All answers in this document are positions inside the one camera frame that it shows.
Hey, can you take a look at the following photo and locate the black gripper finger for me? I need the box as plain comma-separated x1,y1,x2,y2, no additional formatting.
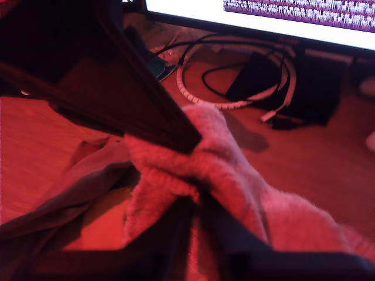
124,201,198,279
0,0,196,154
204,201,275,281
26,0,203,153

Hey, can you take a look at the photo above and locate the white fluffy sock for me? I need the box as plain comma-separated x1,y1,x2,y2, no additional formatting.
122,104,375,281

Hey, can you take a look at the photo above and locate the grey long sock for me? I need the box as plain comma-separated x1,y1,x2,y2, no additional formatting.
0,159,142,253

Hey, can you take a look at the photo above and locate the blue foil packet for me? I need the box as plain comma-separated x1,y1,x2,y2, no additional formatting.
148,55,177,81

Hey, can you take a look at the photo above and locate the monitor with bright white screen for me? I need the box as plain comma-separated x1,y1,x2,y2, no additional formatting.
145,0,375,131

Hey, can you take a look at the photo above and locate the pale round object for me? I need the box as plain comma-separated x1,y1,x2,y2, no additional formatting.
359,75,375,98

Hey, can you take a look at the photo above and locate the thick black cable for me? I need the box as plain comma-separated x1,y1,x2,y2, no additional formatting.
152,32,226,61

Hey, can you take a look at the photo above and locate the white spiral cable wrap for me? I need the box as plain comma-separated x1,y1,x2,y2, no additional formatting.
175,37,297,111

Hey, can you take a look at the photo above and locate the thin black cable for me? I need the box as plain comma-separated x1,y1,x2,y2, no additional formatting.
201,57,284,101

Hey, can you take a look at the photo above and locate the white cable plug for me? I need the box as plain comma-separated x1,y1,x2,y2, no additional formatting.
260,108,278,123

